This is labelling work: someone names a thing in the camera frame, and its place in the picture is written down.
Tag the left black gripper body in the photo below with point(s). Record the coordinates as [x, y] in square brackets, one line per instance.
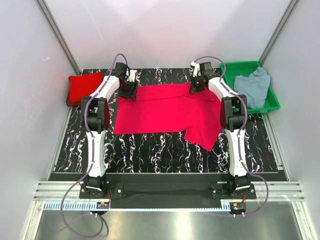
[128, 88]

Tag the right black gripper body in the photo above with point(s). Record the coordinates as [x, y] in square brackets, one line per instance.
[196, 81]

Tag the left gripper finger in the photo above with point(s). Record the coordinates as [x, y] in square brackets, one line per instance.
[133, 93]
[124, 95]

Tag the magenta t shirt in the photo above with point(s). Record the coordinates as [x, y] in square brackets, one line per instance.
[171, 108]

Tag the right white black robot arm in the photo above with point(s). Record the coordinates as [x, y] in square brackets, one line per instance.
[233, 119]

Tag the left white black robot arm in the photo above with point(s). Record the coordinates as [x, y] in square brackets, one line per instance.
[96, 120]

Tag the green plastic bin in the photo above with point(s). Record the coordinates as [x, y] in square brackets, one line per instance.
[245, 68]

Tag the folded dark red t shirt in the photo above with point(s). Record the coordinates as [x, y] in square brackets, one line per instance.
[73, 99]

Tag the grey blue t shirt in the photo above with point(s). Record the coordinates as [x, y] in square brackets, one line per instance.
[254, 87]

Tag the left orange connector box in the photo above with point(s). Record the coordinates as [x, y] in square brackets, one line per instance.
[103, 205]

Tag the orange connector box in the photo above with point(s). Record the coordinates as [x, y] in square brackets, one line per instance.
[238, 206]
[103, 205]

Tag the right orange connector box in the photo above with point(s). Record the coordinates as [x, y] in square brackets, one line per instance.
[238, 206]

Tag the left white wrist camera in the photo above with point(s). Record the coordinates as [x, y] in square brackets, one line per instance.
[131, 75]

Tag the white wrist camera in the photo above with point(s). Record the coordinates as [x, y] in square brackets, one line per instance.
[131, 75]
[196, 71]

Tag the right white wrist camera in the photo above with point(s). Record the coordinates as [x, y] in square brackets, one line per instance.
[196, 71]

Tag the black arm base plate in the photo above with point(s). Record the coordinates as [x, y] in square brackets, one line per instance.
[122, 185]

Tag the right aluminium corner post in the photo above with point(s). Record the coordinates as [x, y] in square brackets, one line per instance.
[278, 30]

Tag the aluminium corner post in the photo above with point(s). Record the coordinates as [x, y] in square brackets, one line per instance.
[44, 8]
[278, 30]

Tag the white slotted cable duct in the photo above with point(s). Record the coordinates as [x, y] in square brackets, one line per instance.
[216, 206]

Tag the left aluminium corner post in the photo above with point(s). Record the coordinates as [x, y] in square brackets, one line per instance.
[44, 8]

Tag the aluminium front rail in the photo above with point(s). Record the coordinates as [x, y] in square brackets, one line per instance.
[273, 191]

